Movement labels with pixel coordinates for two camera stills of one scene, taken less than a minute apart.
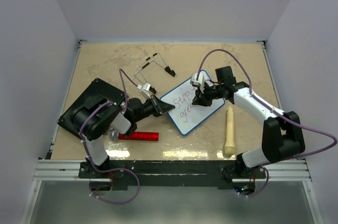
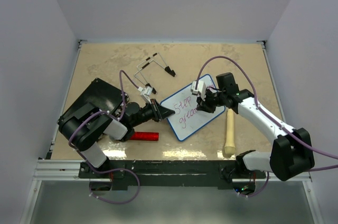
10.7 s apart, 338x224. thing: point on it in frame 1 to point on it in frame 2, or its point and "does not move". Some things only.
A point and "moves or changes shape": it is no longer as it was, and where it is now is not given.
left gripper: [160, 107] to [159, 112]
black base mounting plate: [171, 174] does not move
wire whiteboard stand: [167, 68] does not move
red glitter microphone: [137, 136] does not move
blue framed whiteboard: [186, 115] moves or changes shape
